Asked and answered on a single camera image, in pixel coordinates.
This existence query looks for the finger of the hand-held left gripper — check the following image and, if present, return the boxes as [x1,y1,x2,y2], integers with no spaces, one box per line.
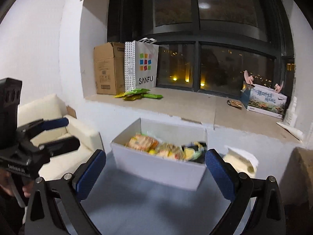
[17,117,69,137]
[38,136,81,157]

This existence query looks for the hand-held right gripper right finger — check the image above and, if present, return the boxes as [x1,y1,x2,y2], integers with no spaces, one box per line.
[205,148,286,235]

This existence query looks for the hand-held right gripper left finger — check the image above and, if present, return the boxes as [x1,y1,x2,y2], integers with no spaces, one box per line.
[24,149,107,235]

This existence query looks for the black snack packet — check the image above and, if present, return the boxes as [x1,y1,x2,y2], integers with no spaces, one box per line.
[182,141,208,164]

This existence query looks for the tan snack packet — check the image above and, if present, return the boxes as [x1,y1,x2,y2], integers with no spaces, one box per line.
[156,143,186,161]

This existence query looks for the white storage box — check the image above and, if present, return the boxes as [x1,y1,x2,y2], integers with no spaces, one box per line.
[110,117,208,191]

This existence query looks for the person's left forearm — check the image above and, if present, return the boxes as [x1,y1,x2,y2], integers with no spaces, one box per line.
[0,194,25,235]

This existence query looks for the person's left hand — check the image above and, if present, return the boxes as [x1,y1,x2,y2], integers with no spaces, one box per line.
[0,170,33,199]

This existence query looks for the cream leather sofa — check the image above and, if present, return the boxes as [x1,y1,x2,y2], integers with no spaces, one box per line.
[17,93,104,179]

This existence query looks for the cream tissue pack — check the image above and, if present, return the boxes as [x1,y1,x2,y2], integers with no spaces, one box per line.
[224,146,259,177]

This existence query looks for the brown cardboard box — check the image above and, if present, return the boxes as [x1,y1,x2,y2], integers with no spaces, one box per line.
[94,42,126,95]

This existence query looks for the large tan cardboard box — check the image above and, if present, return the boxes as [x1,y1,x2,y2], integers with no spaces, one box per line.
[285,147,313,206]

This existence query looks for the pile of green packets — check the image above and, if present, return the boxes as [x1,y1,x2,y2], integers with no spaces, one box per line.
[115,88,163,101]

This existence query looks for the flat white cardboard sheet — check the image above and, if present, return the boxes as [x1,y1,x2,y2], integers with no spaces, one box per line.
[276,121,305,141]

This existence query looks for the printed carton box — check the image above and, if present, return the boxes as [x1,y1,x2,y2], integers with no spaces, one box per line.
[246,84,288,118]

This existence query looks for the white stacked items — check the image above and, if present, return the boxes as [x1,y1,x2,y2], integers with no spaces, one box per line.
[284,97,297,125]

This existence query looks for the white shopping bag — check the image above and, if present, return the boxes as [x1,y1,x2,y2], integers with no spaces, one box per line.
[125,37,159,93]

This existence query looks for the black framed window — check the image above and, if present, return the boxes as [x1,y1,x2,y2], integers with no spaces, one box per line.
[108,0,295,98]

